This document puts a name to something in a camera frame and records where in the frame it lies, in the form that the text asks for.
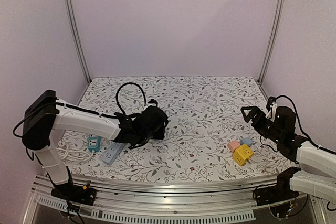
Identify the light blue power strip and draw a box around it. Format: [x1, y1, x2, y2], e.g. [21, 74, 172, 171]
[101, 142, 125, 165]

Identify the pink cube plug adapter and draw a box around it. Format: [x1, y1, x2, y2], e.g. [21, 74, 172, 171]
[228, 141, 241, 153]

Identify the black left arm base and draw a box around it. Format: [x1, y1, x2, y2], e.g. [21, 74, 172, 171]
[50, 166, 97, 206]

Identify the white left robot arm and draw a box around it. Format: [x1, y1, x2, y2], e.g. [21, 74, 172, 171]
[22, 90, 169, 200]

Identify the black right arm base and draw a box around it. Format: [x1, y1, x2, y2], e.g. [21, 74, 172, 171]
[253, 167, 309, 219]

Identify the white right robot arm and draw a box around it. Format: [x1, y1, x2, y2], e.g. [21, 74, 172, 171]
[241, 106, 335, 206]

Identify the blue cube plug adapter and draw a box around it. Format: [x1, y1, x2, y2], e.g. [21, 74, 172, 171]
[240, 137, 254, 147]

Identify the yellow cube plug adapter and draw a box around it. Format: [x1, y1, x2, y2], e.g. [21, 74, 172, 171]
[233, 144, 254, 166]

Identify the teal white power strip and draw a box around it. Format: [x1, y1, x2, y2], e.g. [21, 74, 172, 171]
[87, 134, 101, 153]

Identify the floral patterned table mat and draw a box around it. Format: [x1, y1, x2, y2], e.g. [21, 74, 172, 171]
[65, 77, 293, 183]

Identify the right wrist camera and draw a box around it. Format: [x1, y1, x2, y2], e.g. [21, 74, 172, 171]
[266, 97, 277, 121]

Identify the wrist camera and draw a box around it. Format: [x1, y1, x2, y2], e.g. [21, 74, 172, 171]
[266, 97, 277, 121]
[147, 99, 158, 107]

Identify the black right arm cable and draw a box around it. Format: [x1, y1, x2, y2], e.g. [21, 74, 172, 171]
[275, 94, 336, 155]

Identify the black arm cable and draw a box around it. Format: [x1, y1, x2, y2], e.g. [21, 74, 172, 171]
[115, 82, 146, 116]
[275, 94, 336, 155]

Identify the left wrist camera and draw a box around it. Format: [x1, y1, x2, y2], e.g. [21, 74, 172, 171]
[147, 99, 158, 107]

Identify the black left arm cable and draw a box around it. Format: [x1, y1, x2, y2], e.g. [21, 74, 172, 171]
[115, 82, 146, 116]

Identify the white coiled cord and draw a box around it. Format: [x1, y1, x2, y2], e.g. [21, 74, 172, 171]
[56, 140, 94, 163]

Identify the aluminium front rail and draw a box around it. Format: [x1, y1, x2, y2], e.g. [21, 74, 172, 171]
[22, 175, 330, 223]

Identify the right aluminium frame post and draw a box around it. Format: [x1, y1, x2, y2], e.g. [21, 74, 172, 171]
[257, 0, 285, 86]

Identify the aluminium frame post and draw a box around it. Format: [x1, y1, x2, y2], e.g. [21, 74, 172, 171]
[64, 0, 92, 84]
[257, 0, 285, 86]

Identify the left aluminium frame post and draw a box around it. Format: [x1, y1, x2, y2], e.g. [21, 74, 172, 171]
[64, 0, 92, 84]

